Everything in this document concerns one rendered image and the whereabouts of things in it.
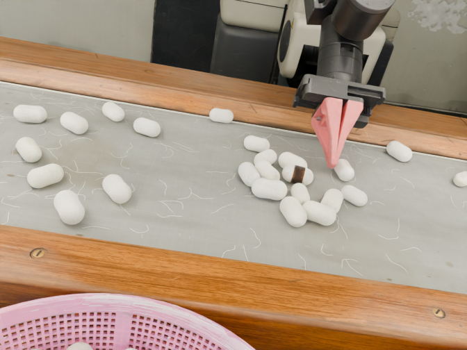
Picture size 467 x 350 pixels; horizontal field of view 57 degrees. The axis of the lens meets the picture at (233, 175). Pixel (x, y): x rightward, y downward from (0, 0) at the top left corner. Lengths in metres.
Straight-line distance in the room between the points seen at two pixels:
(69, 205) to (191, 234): 0.11
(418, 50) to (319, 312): 2.56
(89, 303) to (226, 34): 1.13
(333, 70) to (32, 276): 0.40
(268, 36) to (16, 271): 1.14
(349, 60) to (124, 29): 2.10
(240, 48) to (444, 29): 1.70
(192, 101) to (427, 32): 2.30
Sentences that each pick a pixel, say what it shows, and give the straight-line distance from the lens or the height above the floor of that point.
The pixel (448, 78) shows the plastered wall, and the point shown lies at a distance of 2.98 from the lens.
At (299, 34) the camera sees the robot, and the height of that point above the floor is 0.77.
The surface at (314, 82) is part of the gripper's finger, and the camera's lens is 0.53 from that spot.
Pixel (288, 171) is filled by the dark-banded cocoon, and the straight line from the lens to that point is 0.49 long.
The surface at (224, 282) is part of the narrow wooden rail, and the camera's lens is 0.33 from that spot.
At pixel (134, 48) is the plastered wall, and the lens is 2.60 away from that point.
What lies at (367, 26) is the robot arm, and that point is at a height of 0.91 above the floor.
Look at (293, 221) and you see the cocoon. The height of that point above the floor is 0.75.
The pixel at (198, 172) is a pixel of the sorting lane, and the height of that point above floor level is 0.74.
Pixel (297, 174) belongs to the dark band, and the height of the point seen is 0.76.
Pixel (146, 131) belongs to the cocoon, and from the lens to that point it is 0.54.
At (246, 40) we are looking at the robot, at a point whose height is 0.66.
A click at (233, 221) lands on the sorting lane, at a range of 0.42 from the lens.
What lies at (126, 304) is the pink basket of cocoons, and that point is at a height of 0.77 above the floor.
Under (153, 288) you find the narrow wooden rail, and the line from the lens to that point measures 0.32.
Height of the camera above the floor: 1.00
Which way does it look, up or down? 32 degrees down
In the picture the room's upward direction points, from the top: 11 degrees clockwise
